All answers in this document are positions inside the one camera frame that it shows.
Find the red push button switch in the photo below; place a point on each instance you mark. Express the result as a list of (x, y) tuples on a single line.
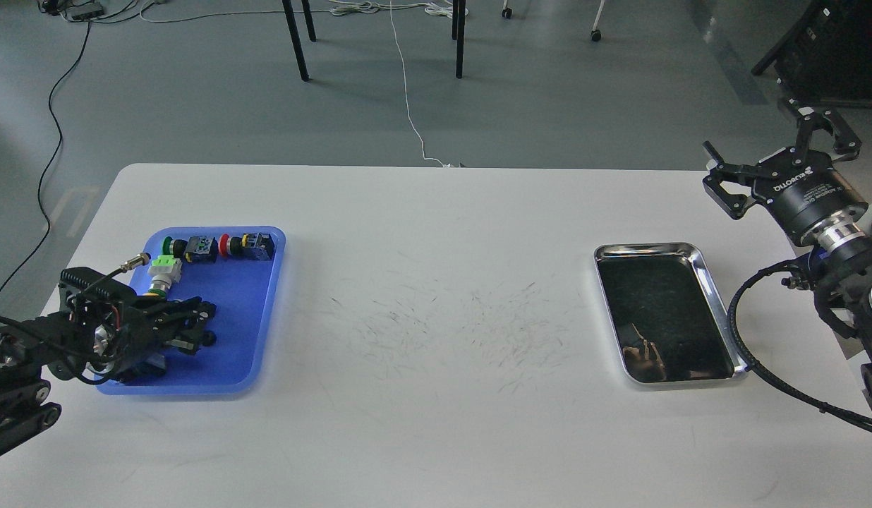
[(259, 247)]

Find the black table leg right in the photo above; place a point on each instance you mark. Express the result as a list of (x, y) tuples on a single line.
[(459, 13)]

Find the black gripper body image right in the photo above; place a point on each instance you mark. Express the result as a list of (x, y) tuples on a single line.
[(800, 196)]

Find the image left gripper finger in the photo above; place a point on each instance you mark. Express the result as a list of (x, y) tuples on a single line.
[(165, 313), (187, 341)]

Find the blue plastic tray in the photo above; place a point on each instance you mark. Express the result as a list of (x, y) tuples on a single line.
[(244, 293)]

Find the silver metal tray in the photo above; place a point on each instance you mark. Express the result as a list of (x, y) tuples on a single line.
[(667, 317)]

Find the green push button switch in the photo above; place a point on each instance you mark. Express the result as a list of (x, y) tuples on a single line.
[(197, 249)]

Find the green white selector switch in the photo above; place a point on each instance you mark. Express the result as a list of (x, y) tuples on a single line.
[(165, 272)]

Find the black power strip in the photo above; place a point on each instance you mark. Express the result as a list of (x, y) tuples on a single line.
[(89, 10)]

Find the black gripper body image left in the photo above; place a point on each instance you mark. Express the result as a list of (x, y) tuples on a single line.
[(120, 333)]

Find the black equipment cart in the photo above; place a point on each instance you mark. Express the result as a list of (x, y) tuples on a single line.
[(825, 58)]

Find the black gear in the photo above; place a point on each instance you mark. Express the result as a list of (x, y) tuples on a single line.
[(208, 339)]

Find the black table leg left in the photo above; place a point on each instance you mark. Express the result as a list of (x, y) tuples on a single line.
[(292, 26)]

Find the black table leg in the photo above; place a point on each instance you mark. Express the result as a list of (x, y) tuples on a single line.
[(459, 13), (292, 26)]

